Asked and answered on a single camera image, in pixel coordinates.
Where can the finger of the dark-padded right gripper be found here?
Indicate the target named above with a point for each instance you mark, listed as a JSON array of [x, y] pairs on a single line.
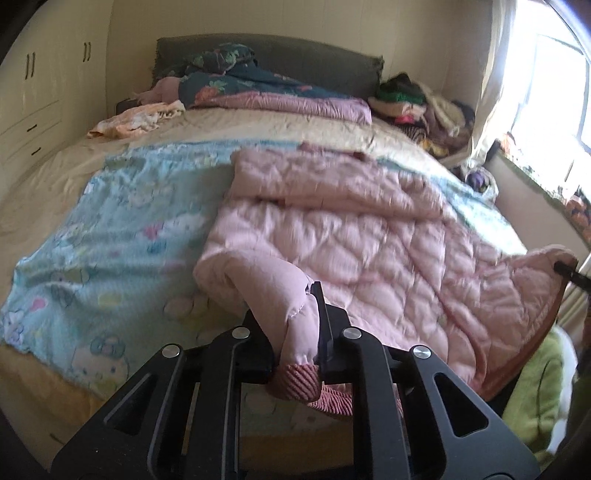
[[413, 417]]

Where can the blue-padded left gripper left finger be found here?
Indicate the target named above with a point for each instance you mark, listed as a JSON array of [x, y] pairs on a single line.
[[177, 417]]

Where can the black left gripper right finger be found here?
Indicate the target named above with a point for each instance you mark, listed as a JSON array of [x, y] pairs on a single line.
[[572, 275]]

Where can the pink quilted jacket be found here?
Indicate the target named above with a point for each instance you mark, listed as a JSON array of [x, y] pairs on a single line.
[[387, 247]]

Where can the pile of assorted clothes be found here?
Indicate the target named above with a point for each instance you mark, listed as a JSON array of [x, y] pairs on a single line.
[[439, 126]]

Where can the green fuzzy cloth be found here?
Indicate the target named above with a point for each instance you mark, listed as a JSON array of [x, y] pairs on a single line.
[[538, 408]]

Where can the beige bed sheet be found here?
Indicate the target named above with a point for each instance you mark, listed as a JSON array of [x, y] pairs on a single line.
[[277, 133]]

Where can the turquoise cartoon print blanket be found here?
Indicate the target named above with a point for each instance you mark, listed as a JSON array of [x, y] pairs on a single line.
[[113, 282]]

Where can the white sheer curtain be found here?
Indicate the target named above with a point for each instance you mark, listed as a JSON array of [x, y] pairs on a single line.
[[498, 103]]

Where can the peach white crumpled garment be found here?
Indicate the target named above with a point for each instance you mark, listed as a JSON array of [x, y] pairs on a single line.
[[136, 121]]

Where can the dark green headboard cushion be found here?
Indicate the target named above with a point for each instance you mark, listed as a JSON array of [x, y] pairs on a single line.
[[323, 65]]

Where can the pink pillow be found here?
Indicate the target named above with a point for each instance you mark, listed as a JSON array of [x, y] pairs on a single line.
[[164, 91]]

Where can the dark floral purple-lined quilt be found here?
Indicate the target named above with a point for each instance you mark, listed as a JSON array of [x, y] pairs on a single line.
[[228, 77]]

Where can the cream built-in wardrobe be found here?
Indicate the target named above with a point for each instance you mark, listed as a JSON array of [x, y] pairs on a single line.
[[53, 83]]

